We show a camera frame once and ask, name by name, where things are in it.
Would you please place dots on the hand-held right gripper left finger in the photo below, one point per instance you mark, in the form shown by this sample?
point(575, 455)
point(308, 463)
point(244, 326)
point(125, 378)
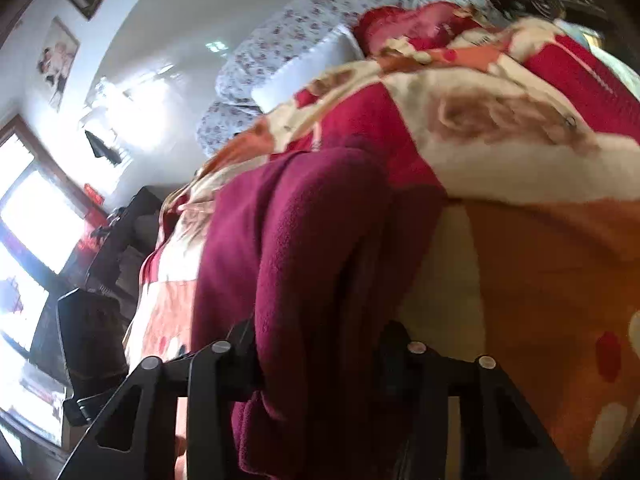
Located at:
point(244, 356)

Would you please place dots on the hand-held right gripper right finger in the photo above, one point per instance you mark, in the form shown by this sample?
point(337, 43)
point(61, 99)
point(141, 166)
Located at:
point(395, 357)

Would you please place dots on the maroon fleece garment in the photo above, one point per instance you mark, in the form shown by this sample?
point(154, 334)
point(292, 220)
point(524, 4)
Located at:
point(310, 260)

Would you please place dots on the bright window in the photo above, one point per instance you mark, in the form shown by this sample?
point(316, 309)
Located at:
point(35, 220)

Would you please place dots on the red orange printed blanket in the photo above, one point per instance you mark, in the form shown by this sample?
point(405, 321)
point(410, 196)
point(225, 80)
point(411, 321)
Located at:
point(525, 260)

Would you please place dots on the dark hanging cloth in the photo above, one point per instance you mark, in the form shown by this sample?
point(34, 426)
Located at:
point(102, 149)

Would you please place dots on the small floral pillow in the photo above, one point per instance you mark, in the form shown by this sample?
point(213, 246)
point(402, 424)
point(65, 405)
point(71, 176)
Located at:
point(222, 127)

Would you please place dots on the white pillow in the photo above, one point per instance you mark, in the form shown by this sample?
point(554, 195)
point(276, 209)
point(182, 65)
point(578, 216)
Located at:
point(310, 75)

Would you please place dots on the large floral pillow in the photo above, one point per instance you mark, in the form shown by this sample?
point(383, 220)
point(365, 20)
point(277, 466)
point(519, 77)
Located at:
point(310, 20)

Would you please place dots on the red paper wall sticker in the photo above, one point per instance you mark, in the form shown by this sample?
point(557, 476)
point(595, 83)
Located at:
point(95, 195)

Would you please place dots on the wall poster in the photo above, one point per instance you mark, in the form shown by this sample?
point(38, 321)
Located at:
point(59, 62)

